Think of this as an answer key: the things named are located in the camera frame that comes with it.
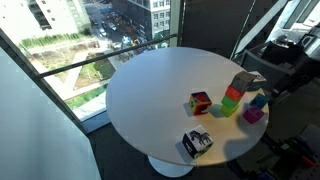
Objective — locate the purple toy block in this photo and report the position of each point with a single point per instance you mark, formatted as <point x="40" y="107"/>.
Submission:
<point x="253" y="114"/>

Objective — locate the green toy block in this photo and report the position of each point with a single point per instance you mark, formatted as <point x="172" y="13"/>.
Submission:
<point x="229" y="103"/>

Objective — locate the yellow-green toy block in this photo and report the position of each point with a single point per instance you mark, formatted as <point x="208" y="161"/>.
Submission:
<point x="227" y="112"/>

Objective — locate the orange toy block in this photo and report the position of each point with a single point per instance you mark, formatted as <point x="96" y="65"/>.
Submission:
<point x="233" y="93"/>

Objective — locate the grey toy block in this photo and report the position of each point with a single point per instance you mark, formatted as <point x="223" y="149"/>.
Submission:
<point x="242" y="81"/>

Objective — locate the blue toy block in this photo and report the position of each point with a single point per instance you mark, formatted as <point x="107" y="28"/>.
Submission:
<point x="259" y="101"/>

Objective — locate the multicolour soft cube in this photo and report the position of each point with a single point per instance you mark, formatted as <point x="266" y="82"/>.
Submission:
<point x="199" y="102"/>

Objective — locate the window railing bar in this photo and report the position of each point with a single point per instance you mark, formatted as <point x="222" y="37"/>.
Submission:
<point x="98" y="58"/>

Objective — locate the black white zebra cube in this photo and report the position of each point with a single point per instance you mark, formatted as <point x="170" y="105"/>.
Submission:
<point x="197" y="141"/>

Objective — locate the white round table base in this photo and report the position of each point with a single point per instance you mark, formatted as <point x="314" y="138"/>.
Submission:
<point x="168" y="169"/>

